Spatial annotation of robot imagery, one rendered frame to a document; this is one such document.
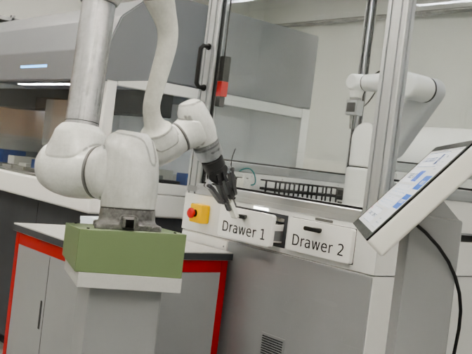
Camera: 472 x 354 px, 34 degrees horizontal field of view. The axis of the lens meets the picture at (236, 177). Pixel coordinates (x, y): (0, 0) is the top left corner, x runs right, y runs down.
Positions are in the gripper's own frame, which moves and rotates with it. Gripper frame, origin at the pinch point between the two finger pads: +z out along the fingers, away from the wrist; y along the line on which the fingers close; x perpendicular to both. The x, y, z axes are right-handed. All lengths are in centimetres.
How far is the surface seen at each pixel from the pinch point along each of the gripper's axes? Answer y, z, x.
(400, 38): 45, -41, -53
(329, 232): 8.1, 8.7, -36.3
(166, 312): -33.6, 23.6, 11.2
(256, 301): -7.4, 33.8, -3.3
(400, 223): -28, -29, -104
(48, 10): 167, -37, 424
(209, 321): -19.9, 37.6, 11.3
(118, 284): -62, -20, -33
